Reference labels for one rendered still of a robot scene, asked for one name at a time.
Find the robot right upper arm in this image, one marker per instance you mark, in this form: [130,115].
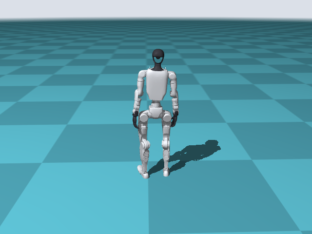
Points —
[173,83]

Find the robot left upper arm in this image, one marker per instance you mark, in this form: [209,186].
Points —
[140,82]

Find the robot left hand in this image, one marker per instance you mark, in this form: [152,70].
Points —
[135,119]

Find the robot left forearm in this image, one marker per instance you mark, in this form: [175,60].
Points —
[137,102]

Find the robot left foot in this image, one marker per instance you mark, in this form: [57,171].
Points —
[144,175]

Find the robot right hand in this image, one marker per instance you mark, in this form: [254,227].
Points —
[174,119]

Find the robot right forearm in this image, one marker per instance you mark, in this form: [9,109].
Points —
[175,103]

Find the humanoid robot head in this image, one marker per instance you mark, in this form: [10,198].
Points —
[158,53]

